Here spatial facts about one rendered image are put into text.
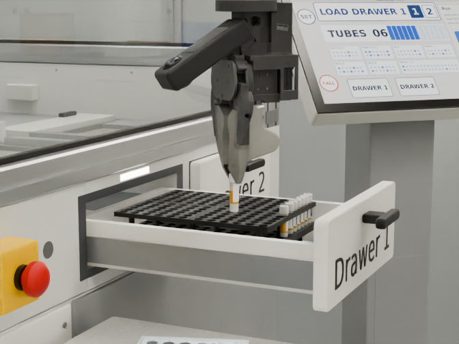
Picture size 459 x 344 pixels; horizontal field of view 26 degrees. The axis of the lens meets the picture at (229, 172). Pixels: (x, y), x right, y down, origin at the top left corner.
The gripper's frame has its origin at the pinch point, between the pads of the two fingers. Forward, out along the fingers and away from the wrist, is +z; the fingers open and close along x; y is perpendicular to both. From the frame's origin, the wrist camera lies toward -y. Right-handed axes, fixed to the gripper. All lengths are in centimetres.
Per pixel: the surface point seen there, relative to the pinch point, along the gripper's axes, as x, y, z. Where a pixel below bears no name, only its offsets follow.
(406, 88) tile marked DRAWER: 68, 68, -1
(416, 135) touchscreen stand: 75, 76, 10
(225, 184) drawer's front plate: 42.7, 17.3, 10.5
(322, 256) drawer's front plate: -8.0, 8.2, 9.2
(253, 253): 0.2, 3.3, 10.3
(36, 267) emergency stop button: -1.6, -23.6, 8.6
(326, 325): 156, 99, 82
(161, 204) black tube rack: 21.2, -1.2, 8.0
